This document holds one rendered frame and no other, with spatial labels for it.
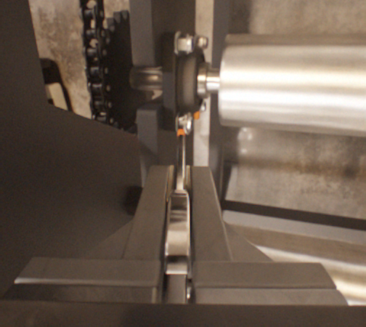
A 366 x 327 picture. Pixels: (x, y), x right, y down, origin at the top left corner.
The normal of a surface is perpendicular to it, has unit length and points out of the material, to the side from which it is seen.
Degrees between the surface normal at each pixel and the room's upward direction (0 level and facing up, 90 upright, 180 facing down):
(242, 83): 8
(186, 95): 16
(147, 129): 0
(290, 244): 82
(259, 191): 0
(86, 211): 90
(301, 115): 25
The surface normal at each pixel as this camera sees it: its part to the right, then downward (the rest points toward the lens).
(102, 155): 0.96, 0.10
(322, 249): -0.02, -0.91
